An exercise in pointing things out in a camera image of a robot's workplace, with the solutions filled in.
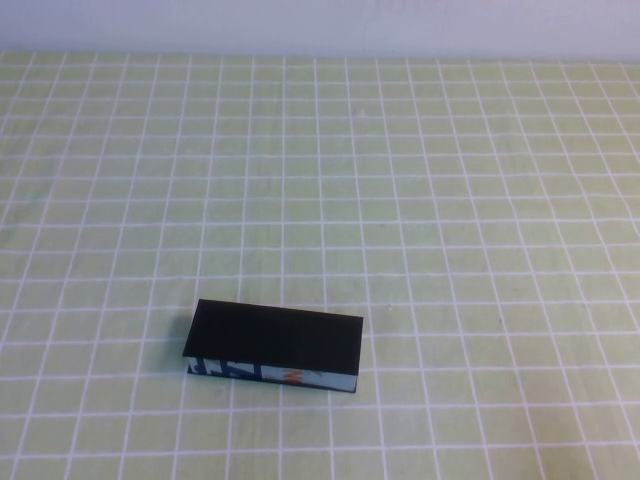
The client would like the black printed glasses case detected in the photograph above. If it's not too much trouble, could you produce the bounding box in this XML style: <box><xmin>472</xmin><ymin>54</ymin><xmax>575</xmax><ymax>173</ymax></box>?
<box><xmin>182</xmin><ymin>298</ymin><xmax>365</xmax><ymax>397</ymax></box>

